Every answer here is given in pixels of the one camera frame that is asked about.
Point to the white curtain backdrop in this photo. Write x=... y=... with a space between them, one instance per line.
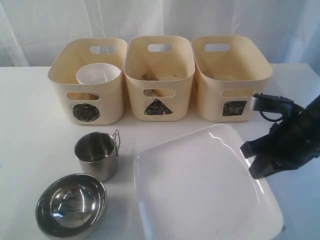
x=33 y=32

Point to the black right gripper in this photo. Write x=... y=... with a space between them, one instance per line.
x=290 y=144

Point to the stainless steel bowl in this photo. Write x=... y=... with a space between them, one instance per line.
x=72 y=207

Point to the cream bin with square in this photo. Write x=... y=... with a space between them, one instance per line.
x=229 y=69

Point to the white round bowl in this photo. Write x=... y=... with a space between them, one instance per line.
x=97 y=73

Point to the steel spoon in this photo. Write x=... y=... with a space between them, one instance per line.
x=153 y=92

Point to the steel mug wire handle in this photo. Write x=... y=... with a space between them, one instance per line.
x=97 y=153

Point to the wooden chopstick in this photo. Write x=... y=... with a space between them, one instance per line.
x=146 y=91

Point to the cream bin with circle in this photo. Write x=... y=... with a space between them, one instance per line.
x=109 y=107

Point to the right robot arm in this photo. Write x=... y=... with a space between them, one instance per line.
x=292 y=141

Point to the cream bin with triangle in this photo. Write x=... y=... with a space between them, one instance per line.
x=170 y=59

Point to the white square plate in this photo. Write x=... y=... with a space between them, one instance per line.
x=198 y=187

